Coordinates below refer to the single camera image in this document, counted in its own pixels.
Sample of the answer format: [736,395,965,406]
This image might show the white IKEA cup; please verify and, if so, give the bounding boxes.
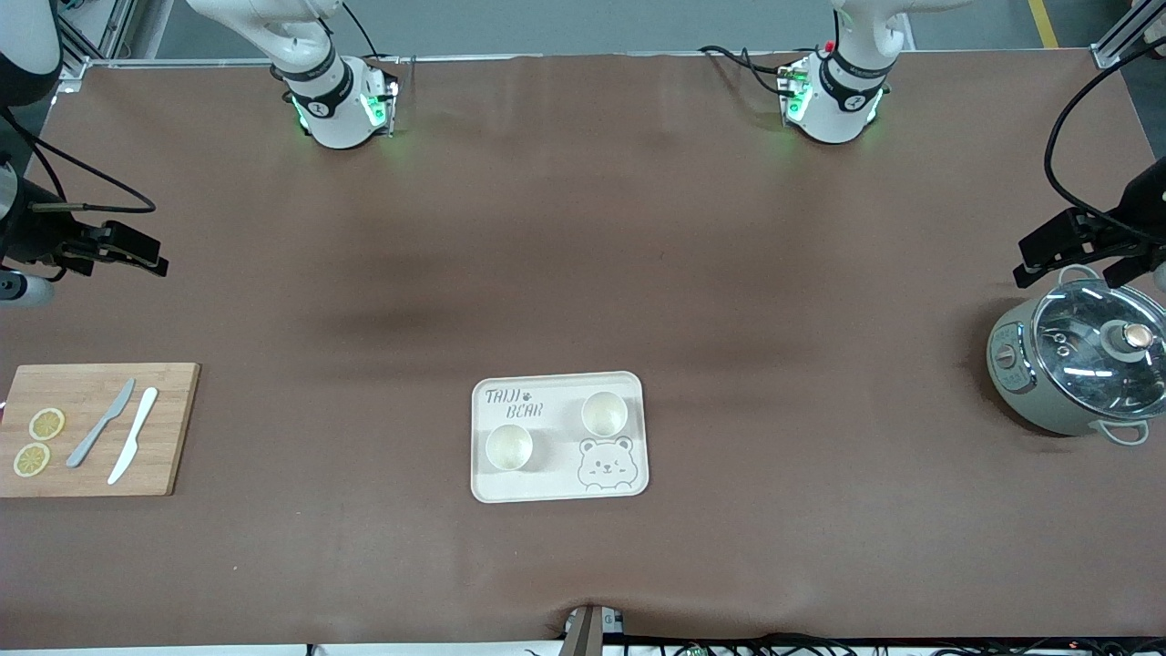
[485,424,534,472]
[581,391,629,438]

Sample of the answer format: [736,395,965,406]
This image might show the glass pot lid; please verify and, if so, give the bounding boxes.
[1034,278,1166,420]

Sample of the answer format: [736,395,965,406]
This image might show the grey-green electric pot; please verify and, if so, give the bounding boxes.
[987,264,1166,447]

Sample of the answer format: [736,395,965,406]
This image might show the grey plastic knife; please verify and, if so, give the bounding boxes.
[66,378,136,469]

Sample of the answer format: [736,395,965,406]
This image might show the bamboo cutting board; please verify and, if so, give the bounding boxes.
[0,363,200,498]

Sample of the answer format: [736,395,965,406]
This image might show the white plastic knife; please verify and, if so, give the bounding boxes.
[107,387,159,486]

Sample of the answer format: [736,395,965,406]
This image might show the beige bear print tray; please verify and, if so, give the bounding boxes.
[470,371,650,504]

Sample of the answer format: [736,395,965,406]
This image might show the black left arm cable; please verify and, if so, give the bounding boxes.
[1044,40,1166,245]

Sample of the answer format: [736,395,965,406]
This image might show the aluminium frame profile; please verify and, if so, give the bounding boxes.
[55,0,139,83]
[1091,0,1166,70]

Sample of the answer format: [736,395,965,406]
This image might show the black right arm base cable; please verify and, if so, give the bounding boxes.
[341,0,404,67]

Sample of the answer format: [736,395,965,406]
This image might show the black left arm base cables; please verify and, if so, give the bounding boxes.
[699,44,804,97]

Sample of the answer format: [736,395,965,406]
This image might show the metal table edge bracket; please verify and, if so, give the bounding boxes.
[560,603,627,656]

